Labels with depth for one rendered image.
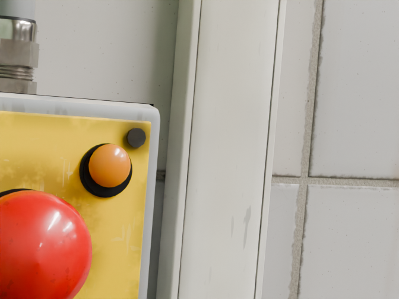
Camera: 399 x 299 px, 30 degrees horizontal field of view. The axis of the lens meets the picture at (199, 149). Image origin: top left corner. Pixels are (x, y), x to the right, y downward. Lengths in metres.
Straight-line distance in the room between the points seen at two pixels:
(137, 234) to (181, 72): 0.10
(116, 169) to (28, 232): 0.04
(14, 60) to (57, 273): 0.09
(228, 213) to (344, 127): 0.09
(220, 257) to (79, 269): 0.12
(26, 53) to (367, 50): 0.19
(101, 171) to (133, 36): 0.10
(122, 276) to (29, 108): 0.07
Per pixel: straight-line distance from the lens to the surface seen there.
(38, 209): 0.23
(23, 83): 0.28
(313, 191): 0.39
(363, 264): 0.42
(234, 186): 0.34
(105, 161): 0.25
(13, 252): 0.23
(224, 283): 0.35
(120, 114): 0.26
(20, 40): 0.28
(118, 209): 0.26
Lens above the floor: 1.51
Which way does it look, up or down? 3 degrees down
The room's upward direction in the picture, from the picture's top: 5 degrees clockwise
